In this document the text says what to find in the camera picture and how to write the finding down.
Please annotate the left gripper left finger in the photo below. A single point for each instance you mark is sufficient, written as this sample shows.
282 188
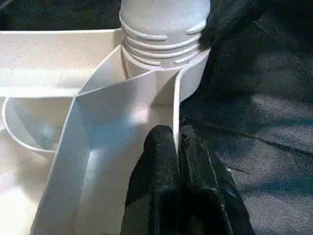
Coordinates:
156 186

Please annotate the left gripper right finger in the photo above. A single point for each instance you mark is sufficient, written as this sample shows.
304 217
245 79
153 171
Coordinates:
205 195

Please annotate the white plastic stool seat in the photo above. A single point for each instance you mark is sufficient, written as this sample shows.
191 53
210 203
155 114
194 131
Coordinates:
49 98

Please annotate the white plastic table leg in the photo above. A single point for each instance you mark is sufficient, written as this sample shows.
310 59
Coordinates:
163 24

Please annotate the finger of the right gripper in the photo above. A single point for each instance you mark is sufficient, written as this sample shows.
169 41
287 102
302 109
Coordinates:
225 22

